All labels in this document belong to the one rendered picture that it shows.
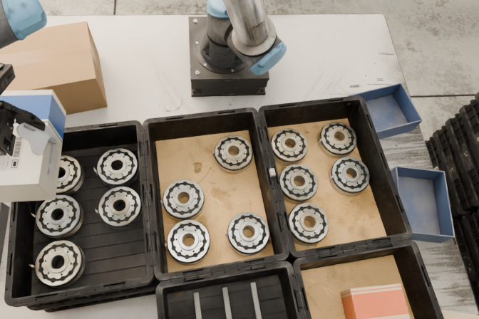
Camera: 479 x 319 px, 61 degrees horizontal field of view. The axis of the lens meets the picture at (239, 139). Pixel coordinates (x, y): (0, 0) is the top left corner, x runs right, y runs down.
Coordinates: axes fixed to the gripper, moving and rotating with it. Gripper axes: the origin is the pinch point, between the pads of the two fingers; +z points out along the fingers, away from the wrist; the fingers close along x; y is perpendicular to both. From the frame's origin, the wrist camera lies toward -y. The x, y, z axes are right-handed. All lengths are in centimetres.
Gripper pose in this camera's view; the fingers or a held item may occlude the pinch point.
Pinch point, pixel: (18, 141)
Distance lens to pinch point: 88.6
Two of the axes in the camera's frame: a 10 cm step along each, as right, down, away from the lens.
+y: 0.8, 9.0, -4.4
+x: 9.9, -0.4, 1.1
